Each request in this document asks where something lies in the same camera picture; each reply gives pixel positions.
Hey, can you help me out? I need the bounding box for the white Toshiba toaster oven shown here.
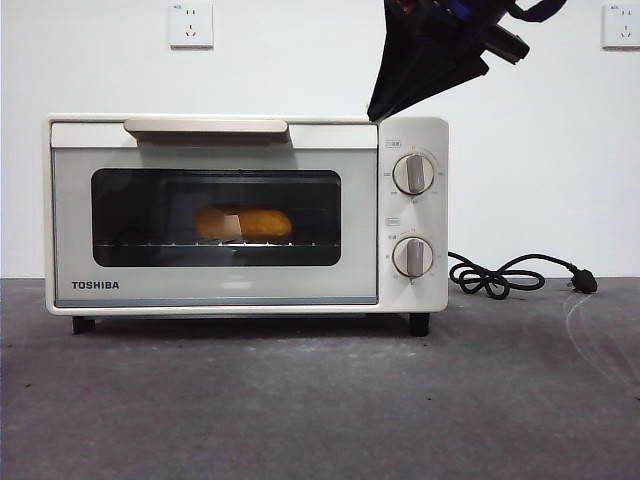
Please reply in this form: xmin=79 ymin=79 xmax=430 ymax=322
xmin=47 ymin=113 xmax=450 ymax=336

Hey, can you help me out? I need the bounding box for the white wall socket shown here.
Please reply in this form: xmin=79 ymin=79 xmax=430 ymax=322
xmin=601 ymin=1 xmax=640 ymax=50
xmin=168 ymin=0 xmax=214 ymax=50

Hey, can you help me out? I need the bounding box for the black power cable with plug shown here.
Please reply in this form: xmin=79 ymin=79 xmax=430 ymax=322
xmin=447 ymin=251 xmax=599 ymax=300

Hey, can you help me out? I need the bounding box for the glass oven door with handle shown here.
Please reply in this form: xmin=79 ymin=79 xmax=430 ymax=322
xmin=51 ymin=118 xmax=380 ymax=306

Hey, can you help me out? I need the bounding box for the yellow corn cob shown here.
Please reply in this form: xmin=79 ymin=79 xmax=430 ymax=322
xmin=195 ymin=205 xmax=294 ymax=240

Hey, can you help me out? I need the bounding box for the beige round oven knob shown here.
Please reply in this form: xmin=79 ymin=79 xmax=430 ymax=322
xmin=393 ymin=153 xmax=435 ymax=196
xmin=393 ymin=237 xmax=435 ymax=279

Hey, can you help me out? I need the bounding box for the metal wire oven rack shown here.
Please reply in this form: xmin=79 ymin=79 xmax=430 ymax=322
xmin=94 ymin=241 xmax=341 ymax=250

